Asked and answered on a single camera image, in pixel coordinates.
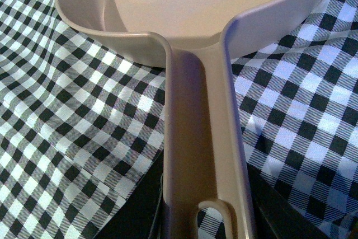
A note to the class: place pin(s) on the beige plastic dustpan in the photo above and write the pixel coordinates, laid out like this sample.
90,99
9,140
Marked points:
195,41

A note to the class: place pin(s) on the black white checkered bedsheet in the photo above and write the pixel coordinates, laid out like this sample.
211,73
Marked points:
80,125

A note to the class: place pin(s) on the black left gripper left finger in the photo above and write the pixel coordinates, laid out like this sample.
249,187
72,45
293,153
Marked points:
140,216

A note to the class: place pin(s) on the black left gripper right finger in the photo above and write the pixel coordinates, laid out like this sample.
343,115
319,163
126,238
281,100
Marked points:
274,216

